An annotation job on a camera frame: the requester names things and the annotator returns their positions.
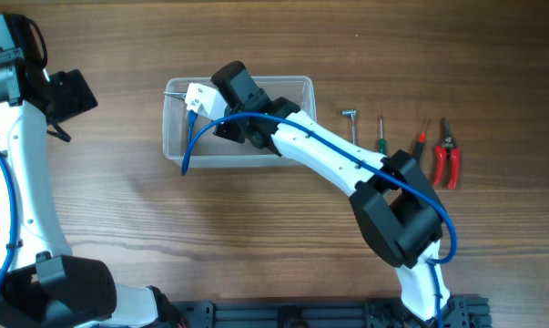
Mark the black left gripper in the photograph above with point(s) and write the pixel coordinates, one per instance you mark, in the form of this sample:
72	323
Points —
77	95

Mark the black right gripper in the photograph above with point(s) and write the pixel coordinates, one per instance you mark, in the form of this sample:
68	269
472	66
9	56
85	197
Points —
229	130

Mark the silver L-shaped socket wrench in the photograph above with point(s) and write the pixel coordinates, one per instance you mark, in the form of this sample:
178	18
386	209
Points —
352	114

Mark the green handle screwdriver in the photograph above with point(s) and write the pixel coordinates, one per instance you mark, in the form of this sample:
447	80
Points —
382	144

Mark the black red handle screwdriver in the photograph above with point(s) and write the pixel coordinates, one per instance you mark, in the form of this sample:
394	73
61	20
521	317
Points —
421	140

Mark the red handle snips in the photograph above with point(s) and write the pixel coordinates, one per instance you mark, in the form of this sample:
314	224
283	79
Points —
447	151

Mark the orange black needle-nose pliers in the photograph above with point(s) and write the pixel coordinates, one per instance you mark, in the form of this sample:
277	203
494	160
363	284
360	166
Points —
177	95

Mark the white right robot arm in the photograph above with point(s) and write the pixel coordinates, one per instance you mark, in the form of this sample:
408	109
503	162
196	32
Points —
398	213

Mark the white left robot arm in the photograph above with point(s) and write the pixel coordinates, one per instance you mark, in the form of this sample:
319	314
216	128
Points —
42	284

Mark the clear plastic container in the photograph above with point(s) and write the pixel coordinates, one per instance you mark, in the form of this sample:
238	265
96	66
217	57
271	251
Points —
214	152

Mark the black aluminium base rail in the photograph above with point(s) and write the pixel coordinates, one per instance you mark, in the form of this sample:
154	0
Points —
372	313

